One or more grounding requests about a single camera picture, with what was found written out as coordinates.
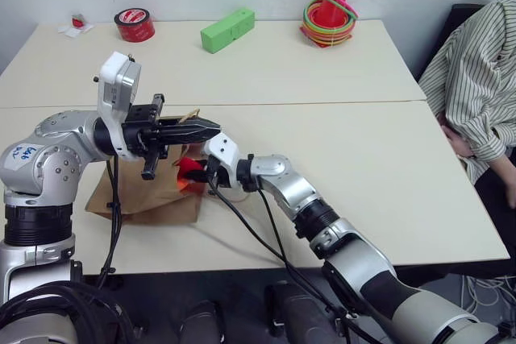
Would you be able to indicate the stacked coloured plastic rings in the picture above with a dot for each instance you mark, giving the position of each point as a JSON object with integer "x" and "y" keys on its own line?
{"x": 322, "y": 40}

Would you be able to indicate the person in striped shirt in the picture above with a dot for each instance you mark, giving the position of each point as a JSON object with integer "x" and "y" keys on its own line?
{"x": 475, "y": 70}

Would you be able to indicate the green rectangular box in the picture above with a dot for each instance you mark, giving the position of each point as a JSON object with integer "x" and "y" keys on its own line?
{"x": 225, "y": 31}

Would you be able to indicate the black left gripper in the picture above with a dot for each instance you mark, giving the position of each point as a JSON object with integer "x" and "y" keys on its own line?
{"x": 139, "y": 134}

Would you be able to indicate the red plush toy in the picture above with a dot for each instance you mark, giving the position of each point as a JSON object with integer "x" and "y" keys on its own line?
{"x": 189, "y": 166}

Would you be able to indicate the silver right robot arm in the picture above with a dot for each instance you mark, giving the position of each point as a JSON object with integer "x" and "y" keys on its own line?
{"x": 363, "y": 263}

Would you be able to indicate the small red white packet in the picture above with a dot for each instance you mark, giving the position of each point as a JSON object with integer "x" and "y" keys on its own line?
{"x": 78, "y": 20}

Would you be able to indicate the dark rounded shape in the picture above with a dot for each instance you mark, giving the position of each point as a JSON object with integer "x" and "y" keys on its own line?
{"x": 300, "y": 316}
{"x": 201, "y": 322}

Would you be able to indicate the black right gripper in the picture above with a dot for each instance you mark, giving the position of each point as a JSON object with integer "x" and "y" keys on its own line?
{"x": 213, "y": 175}

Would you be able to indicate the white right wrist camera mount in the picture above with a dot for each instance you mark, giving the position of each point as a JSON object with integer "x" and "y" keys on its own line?
{"x": 223, "y": 150}

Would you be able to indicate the brown paper bag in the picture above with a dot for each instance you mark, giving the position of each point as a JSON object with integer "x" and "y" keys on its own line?
{"x": 145, "y": 195}

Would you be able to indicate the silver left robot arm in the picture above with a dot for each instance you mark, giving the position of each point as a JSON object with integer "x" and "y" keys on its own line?
{"x": 60, "y": 134}

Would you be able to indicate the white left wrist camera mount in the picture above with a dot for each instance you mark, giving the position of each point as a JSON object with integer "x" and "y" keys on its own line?
{"x": 115, "y": 78}

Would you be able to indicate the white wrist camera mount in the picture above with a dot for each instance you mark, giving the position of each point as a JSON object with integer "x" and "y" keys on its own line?
{"x": 115, "y": 78}
{"x": 223, "y": 150}

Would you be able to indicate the white paper scrap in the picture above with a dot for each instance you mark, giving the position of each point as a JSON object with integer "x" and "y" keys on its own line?
{"x": 74, "y": 31}

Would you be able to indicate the black chair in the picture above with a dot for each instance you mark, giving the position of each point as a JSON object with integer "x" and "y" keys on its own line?
{"x": 459, "y": 21}

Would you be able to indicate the red tape roll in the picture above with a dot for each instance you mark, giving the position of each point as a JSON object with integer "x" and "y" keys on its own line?
{"x": 135, "y": 27}

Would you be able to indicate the person's bare hand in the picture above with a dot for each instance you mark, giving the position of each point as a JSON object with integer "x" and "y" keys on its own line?
{"x": 459, "y": 143}

